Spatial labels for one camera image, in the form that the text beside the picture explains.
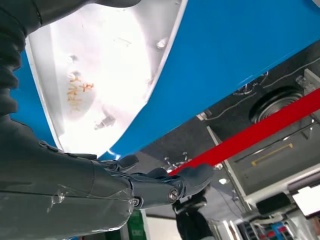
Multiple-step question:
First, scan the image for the blue metal shelf rack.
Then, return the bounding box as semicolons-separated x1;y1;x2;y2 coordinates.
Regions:
10;0;320;162

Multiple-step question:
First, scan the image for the red barrier belt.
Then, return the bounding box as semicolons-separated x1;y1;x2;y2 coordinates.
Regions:
169;87;320;176

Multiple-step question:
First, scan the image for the black round stool seat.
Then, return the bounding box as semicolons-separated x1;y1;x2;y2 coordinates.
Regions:
248;85;305;125

